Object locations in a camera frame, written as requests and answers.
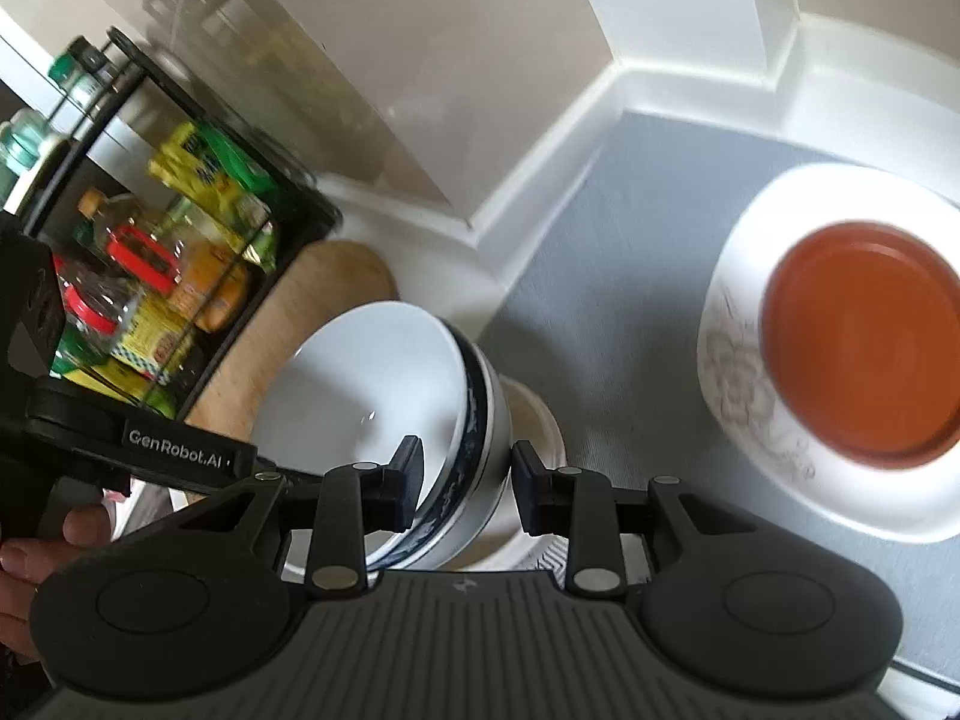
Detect red lid jar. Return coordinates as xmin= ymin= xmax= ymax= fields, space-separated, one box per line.
xmin=105 ymin=229 xmax=185 ymax=293
xmin=56 ymin=270 xmax=143 ymax=350

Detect white bowl with blue rim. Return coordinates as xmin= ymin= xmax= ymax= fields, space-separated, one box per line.
xmin=251 ymin=301 xmax=512 ymax=571

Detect white square floral plate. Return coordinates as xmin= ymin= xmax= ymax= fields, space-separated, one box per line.
xmin=696 ymin=163 xmax=960 ymax=545

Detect green cap bottle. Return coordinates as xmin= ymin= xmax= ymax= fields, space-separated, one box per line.
xmin=49 ymin=41 xmax=113 ymax=102

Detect yellow cap oil bottle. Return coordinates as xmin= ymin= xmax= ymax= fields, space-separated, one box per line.
xmin=75 ymin=190 xmax=188 ymax=256

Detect small cream bowl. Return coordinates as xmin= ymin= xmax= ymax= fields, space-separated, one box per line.
xmin=442 ymin=379 xmax=567 ymax=571

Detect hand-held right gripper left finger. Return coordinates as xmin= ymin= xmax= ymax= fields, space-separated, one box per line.
xmin=178 ymin=434 xmax=426 ymax=602

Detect wooden cutting board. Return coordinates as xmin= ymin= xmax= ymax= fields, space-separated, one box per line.
xmin=184 ymin=240 xmax=398 ymax=458

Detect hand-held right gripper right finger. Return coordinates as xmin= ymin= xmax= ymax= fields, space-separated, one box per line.
xmin=511 ymin=440 xmax=752 ymax=600

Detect orange jar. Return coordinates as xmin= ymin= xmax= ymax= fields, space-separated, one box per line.
xmin=169 ymin=240 xmax=252 ymax=335

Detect brown round plate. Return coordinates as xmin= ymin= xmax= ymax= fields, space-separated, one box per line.
xmin=761 ymin=221 xmax=960 ymax=470

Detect teal cap bottle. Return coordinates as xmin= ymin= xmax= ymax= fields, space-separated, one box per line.
xmin=0 ymin=109 xmax=68 ymax=190

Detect grey counter mat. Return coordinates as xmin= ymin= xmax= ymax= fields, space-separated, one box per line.
xmin=450 ymin=109 xmax=960 ymax=691

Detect person's left hand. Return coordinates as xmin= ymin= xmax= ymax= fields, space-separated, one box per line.
xmin=0 ymin=505 xmax=114 ymax=662

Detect black spice rack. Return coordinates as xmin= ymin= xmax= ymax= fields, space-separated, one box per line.
xmin=15 ymin=26 xmax=342 ymax=421

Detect yellow checkered packet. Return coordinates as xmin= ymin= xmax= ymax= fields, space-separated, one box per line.
xmin=112 ymin=292 xmax=197 ymax=385

